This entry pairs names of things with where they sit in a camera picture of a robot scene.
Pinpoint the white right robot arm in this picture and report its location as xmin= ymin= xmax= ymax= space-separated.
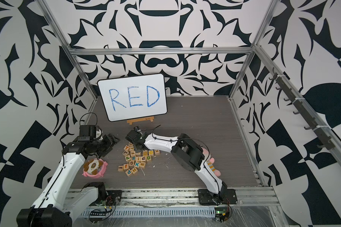
xmin=126 ymin=127 xmax=227 ymax=199

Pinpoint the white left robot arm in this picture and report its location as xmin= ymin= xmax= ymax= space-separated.
xmin=16 ymin=125 xmax=120 ymax=227

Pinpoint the white board reading RED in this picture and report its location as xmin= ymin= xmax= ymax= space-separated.
xmin=98 ymin=73 xmax=168 ymax=122

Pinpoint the wooden board stand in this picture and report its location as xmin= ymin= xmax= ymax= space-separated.
xmin=127 ymin=116 xmax=154 ymax=125

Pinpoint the pink toy bowl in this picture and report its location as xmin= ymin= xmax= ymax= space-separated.
xmin=82 ymin=159 xmax=108 ymax=179

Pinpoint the wooden block brown H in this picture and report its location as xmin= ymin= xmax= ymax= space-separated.
xmin=131 ymin=167 xmax=138 ymax=174

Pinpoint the wooden block blue p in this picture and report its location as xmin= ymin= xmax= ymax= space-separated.
xmin=125 ymin=169 xmax=133 ymax=177

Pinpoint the pink plush toy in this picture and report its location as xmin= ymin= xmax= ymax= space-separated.
xmin=202 ymin=148 xmax=221 ymax=177

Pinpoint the green circuit board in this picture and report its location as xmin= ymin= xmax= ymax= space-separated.
xmin=215 ymin=206 xmax=232 ymax=223

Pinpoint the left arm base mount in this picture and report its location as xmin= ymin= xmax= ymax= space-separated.
xmin=97 ymin=190 xmax=123 ymax=207

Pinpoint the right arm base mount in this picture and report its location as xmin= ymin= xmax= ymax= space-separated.
xmin=198 ymin=189 xmax=238 ymax=206

